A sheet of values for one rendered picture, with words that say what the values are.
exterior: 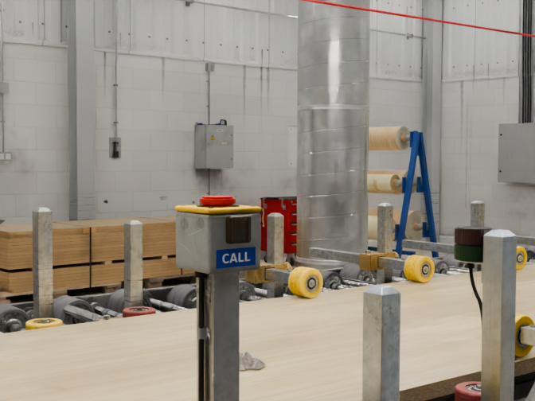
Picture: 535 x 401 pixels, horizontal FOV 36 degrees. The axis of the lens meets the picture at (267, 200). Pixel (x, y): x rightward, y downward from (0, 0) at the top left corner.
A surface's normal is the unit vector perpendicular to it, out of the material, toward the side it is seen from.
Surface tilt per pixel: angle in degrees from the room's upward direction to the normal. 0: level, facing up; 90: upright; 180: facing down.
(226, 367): 90
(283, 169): 90
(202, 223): 90
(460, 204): 90
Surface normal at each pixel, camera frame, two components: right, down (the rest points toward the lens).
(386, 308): 0.61, 0.04
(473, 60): -0.76, 0.04
